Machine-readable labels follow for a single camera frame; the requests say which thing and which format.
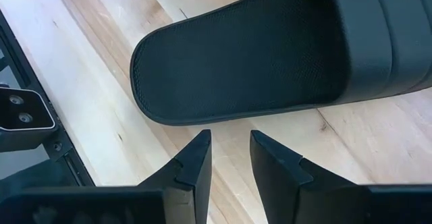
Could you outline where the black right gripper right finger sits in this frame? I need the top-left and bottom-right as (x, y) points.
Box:
(249, 130), (432, 224)

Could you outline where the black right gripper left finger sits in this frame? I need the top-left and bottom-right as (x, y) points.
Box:
(0, 129), (213, 224)

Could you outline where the black rubber slide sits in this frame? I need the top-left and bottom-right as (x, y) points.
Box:
(130, 0), (432, 126)

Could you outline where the black aluminium rig frame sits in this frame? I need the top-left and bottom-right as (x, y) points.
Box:
(0, 9), (96, 201)

